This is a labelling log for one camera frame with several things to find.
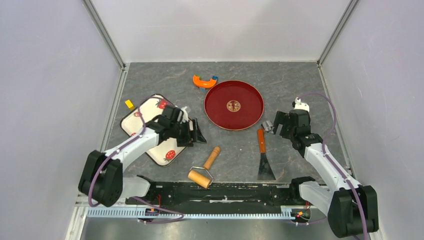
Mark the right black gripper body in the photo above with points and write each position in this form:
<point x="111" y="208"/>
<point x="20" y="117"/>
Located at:
<point x="291" y="132"/>

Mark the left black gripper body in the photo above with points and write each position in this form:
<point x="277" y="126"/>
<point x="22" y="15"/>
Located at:
<point x="181" y="131"/>

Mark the strawberry pattern tray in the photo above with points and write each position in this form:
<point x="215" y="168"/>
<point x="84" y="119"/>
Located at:
<point x="132" y="124"/>

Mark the wooden dough roller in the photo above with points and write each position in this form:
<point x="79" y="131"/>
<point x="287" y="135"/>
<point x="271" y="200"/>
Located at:
<point x="201" y="174"/>

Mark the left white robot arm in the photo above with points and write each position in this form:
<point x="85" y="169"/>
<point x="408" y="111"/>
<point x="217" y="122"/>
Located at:
<point x="102" y="177"/>

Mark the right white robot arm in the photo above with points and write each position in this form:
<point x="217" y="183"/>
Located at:
<point x="350" y="207"/>

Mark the small metal cup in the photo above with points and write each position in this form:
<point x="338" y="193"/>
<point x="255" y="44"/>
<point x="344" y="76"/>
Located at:
<point x="267" y="126"/>

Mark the red round plate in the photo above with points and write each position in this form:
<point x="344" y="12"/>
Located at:
<point x="234" y="105"/>

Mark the yellow block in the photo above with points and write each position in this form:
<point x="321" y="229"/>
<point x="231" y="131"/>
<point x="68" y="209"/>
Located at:
<point x="130" y="105"/>

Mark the orange U-shaped toy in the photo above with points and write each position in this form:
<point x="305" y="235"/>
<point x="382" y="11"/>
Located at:
<point x="203" y="84"/>

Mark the orange handled scraper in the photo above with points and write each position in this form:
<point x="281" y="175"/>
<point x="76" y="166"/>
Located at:
<point x="265" y="172"/>

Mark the white toothed cable strip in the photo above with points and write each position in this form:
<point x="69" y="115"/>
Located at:
<point x="145" y="213"/>

